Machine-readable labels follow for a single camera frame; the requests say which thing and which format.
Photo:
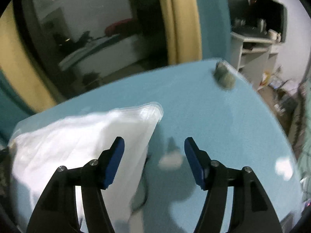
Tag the dark glass window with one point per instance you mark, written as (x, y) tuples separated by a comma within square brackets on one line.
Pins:
[(85, 17)]

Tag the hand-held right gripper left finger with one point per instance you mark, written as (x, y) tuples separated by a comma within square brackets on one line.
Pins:
[(114, 165)]

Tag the small black monitor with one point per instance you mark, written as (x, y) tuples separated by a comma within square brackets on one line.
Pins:
[(238, 7)]

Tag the large black monitor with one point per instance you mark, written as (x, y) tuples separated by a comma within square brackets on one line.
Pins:
[(269, 14)]

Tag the blue cartoon blanket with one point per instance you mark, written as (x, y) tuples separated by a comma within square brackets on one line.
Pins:
[(206, 106)]

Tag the white mug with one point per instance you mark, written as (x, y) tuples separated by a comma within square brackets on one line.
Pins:
[(272, 34)]

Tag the yellow curtain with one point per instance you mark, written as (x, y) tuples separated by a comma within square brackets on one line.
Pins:
[(184, 17), (19, 72)]

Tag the small green toy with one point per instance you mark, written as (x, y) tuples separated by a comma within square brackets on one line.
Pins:
[(224, 76)]

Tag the white hooded jacket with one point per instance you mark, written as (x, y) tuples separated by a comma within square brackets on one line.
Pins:
[(73, 136)]

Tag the white computer desk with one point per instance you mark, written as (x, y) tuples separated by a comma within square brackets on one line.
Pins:
[(252, 58)]

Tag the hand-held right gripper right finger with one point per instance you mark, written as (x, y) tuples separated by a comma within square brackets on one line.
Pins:
[(194, 165)]

